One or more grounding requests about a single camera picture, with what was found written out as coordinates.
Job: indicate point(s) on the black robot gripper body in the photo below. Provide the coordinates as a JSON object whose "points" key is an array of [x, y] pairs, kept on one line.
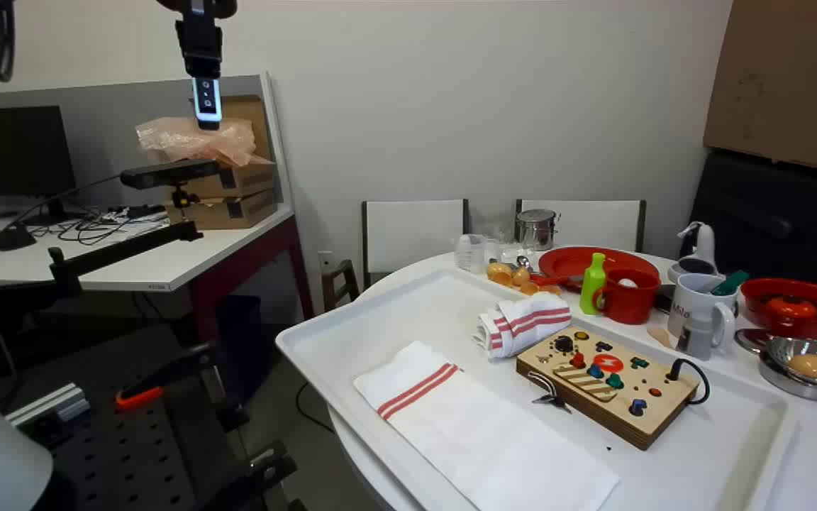
{"points": [[198, 36]]}

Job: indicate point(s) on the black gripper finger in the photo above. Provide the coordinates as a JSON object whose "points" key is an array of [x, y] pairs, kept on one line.
{"points": [[204, 104]]}

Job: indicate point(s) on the white towel with red stripes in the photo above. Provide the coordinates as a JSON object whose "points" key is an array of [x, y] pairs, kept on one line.
{"points": [[488, 449]]}

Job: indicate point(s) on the folded red striped towel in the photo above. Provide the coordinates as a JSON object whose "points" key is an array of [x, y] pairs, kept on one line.
{"points": [[517, 324]]}

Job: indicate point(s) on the crumpled plastic bag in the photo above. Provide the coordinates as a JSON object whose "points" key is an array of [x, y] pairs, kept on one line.
{"points": [[183, 138]]}

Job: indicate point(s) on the cardboard box on desk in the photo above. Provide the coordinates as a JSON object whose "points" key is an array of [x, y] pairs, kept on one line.
{"points": [[232, 198]]}

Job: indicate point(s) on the black computer monitor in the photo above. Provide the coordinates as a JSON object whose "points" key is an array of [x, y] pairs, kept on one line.
{"points": [[34, 156]]}

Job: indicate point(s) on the white desk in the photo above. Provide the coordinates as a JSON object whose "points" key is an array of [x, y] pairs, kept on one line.
{"points": [[204, 269]]}

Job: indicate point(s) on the left white chair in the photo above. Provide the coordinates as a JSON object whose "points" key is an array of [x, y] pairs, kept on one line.
{"points": [[398, 233]]}

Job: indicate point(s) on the white chair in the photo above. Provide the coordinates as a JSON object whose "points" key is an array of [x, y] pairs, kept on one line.
{"points": [[398, 233], [593, 222]]}

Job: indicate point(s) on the steel canister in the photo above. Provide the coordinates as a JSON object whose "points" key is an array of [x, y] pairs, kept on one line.
{"points": [[536, 227]]}

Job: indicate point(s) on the right white chair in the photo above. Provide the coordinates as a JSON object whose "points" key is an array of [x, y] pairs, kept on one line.
{"points": [[593, 222]]}

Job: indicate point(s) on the green squeeze bottle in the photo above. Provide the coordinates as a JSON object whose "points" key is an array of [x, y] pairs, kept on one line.
{"points": [[591, 284]]}

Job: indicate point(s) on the red cup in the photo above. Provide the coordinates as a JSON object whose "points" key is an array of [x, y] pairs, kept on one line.
{"points": [[630, 296]]}

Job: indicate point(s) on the white spray bottle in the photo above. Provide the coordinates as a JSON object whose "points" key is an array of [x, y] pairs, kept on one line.
{"points": [[700, 256]]}

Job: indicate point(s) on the wooden busy board toy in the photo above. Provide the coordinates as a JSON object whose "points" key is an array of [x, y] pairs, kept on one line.
{"points": [[617, 385]]}

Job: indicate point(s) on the large cardboard box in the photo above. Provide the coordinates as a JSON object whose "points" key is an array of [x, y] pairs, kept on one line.
{"points": [[763, 95]]}

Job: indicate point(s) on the red bowl with tomato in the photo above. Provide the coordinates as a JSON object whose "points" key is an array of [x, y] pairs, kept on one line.
{"points": [[781, 306]]}

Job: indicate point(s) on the large white tray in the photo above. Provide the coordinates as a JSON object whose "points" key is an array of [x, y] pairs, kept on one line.
{"points": [[720, 456]]}

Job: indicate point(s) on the metal strainer bowl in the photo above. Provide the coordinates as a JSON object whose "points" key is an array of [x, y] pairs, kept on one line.
{"points": [[790, 364]]}

